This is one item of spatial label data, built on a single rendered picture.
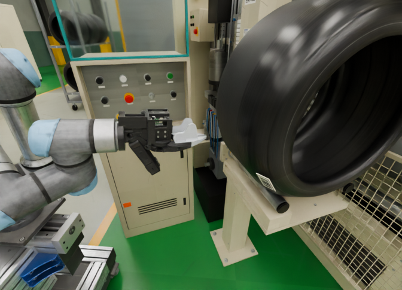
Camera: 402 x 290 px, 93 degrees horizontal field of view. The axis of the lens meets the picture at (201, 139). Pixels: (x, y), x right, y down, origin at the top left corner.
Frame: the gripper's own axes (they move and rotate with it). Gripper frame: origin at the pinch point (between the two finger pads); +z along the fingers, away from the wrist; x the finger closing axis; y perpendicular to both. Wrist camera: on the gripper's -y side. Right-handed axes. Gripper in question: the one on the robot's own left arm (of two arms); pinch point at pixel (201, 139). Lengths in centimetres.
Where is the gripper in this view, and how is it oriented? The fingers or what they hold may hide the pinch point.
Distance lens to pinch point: 50.5
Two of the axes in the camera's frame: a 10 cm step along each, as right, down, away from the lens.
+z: 9.4, -0.5, 3.3
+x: -3.1, -4.7, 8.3
